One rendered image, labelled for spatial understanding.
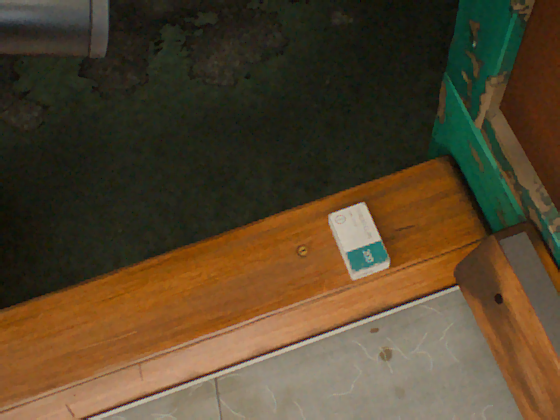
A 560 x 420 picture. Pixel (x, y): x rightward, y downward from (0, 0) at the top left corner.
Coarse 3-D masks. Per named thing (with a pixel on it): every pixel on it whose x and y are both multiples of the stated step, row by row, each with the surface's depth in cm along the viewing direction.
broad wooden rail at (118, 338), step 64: (384, 192) 72; (448, 192) 71; (192, 256) 71; (256, 256) 70; (320, 256) 70; (448, 256) 69; (0, 320) 69; (64, 320) 69; (128, 320) 69; (192, 320) 68; (256, 320) 68; (320, 320) 69; (0, 384) 67; (64, 384) 67; (128, 384) 67
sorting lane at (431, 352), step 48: (336, 336) 69; (384, 336) 69; (432, 336) 68; (480, 336) 68; (192, 384) 68; (240, 384) 68; (288, 384) 68; (336, 384) 67; (384, 384) 67; (432, 384) 67; (480, 384) 66
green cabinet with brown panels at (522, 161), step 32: (480, 0) 55; (512, 0) 50; (544, 0) 49; (480, 32) 57; (512, 32) 53; (544, 32) 50; (448, 64) 66; (480, 64) 59; (512, 64) 57; (544, 64) 52; (480, 96) 62; (512, 96) 59; (544, 96) 54; (480, 128) 65; (512, 128) 61; (544, 128) 55; (512, 160) 60; (544, 160) 57; (512, 192) 62; (544, 192) 59; (544, 224) 58
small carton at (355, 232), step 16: (352, 208) 69; (336, 224) 69; (352, 224) 68; (368, 224) 68; (336, 240) 70; (352, 240) 68; (368, 240) 68; (352, 256) 67; (368, 256) 67; (384, 256) 67; (352, 272) 67; (368, 272) 68
